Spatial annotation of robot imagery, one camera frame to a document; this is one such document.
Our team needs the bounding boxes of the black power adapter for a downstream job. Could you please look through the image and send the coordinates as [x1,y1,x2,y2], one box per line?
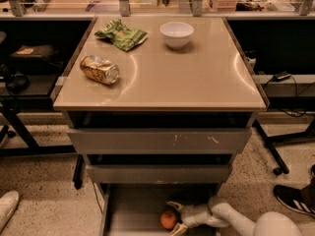
[272,71,291,82]

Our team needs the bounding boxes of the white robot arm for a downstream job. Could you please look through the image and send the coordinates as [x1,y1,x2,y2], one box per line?
[167,196,303,236]

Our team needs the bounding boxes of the top grey drawer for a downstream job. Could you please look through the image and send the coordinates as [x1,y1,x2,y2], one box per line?
[68,128,252,154]

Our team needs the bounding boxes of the white ceramic bowl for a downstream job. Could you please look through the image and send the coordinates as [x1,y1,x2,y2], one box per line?
[159,22,194,49]

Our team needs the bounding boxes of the black striped sneaker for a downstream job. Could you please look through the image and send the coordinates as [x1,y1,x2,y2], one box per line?
[273,185,315,218]

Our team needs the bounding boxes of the open bottom drawer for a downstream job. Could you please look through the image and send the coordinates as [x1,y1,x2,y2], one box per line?
[98,184,217,236]

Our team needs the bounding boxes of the white shoe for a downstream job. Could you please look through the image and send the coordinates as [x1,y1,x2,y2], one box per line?
[0,191,20,232]

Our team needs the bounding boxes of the crushed gold soda can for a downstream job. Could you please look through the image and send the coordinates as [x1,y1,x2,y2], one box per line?
[80,55,120,86]

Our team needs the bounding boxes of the black bag on shelf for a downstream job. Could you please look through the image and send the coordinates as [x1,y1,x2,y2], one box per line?
[9,45,58,73]

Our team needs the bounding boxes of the grey drawer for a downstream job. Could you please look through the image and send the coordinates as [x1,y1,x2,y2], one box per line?
[86,165,230,184]
[68,128,252,154]

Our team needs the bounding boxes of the orange fruit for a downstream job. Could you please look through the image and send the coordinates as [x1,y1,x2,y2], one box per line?
[159,210,177,230]

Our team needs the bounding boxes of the green chip bag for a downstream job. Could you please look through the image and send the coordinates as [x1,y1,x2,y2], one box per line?
[94,19,148,52]

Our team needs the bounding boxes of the black headphones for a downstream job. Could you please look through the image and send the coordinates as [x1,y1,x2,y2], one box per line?
[3,74,30,93]

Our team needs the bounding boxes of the middle grey drawer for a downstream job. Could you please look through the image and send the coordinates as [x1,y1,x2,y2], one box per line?
[86,165,230,184]

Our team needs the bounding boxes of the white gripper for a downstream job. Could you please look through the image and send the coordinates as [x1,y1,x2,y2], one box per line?
[166,201,228,236]

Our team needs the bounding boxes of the grey drawer cabinet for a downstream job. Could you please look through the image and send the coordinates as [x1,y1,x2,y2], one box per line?
[52,15,270,236]

